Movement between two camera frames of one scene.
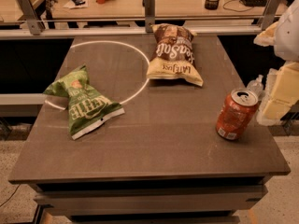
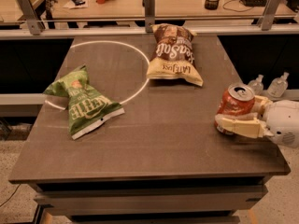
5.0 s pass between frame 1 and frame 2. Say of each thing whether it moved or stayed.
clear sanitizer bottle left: stayed
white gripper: moved
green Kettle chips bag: stayed
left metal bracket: stayed
